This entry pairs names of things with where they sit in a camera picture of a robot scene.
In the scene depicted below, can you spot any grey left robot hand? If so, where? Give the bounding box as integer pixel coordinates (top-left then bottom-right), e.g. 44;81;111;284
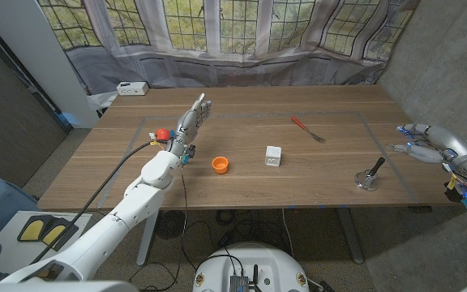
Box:
167;92;213;158

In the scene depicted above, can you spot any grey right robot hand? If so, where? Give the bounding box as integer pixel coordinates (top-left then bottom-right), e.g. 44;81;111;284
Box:
385;122;467;188

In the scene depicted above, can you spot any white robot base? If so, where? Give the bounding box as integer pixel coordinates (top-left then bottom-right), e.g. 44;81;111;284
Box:
192;242;311;292

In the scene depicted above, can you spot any orange cup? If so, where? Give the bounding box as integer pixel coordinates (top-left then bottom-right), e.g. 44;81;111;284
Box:
211;156;230;175

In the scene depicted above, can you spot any white cube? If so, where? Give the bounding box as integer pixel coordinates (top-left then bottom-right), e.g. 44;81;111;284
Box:
264;145;283;167

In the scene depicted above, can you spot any white power strip box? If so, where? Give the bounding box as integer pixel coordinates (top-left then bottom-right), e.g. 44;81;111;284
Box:
116;81;150;97

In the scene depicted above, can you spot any printed window backdrop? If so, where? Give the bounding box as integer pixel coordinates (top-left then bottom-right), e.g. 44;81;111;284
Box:
36;0;421;97

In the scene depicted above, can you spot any round black fan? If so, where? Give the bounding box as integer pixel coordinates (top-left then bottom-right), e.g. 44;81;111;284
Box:
155;210;188;240

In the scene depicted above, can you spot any white table leg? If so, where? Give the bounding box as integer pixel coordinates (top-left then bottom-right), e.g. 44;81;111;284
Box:
135;209;161;267

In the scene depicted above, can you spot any grey table leg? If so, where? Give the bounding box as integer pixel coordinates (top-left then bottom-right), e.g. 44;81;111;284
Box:
336;208;365;264

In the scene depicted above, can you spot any grey electronics box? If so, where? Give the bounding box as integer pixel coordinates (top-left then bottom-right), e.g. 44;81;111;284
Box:
228;274;250;292

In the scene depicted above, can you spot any white pillar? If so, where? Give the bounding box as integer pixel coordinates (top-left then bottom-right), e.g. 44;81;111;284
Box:
0;0;99;129

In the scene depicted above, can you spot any yellow black foot pedal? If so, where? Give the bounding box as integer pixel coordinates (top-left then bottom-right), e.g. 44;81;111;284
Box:
40;217;79;251
17;214;55;243

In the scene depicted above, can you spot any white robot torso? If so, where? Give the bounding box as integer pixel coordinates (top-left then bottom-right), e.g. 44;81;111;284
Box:
0;279;139;292

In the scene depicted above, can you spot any white pedal platform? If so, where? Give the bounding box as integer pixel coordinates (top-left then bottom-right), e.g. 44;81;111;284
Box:
0;209;96;277

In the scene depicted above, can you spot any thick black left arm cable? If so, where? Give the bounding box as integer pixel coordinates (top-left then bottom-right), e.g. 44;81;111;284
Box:
28;140;168;265

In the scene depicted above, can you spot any fork with red handle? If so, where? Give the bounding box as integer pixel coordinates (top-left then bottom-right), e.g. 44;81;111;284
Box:
290;116;327;144

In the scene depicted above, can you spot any black floor cable bundle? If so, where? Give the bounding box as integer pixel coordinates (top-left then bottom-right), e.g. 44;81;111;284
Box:
180;208;291;260

